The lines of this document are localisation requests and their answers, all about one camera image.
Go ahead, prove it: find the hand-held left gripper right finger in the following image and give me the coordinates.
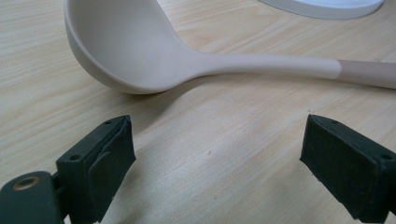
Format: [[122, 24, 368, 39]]
[[299, 114, 396, 224]]

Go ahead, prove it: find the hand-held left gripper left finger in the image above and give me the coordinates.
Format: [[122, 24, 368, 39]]
[[55, 115, 137, 224]]

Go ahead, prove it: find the beige silicone ladle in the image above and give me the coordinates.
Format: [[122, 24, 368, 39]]
[[63, 0, 396, 95]]

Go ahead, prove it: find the white round plate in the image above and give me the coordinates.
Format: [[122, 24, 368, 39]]
[[257, 0, 387, 21]]

